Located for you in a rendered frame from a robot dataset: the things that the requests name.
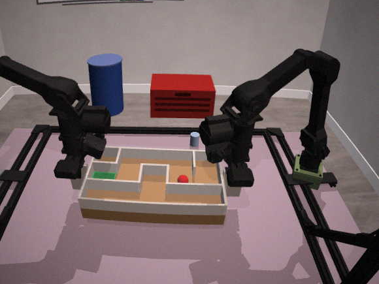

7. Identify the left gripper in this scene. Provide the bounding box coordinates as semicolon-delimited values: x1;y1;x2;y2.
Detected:
54;130;87;180

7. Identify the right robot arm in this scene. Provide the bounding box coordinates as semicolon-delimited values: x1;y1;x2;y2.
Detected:
199;49;340;173

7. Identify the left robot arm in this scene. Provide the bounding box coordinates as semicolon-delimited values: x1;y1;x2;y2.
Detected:
0;55;111;159

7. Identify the wooden maze board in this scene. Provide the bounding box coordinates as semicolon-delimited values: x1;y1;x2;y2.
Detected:
71;144;241;225

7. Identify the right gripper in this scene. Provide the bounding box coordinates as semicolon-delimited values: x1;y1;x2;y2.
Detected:
224;139;254;187

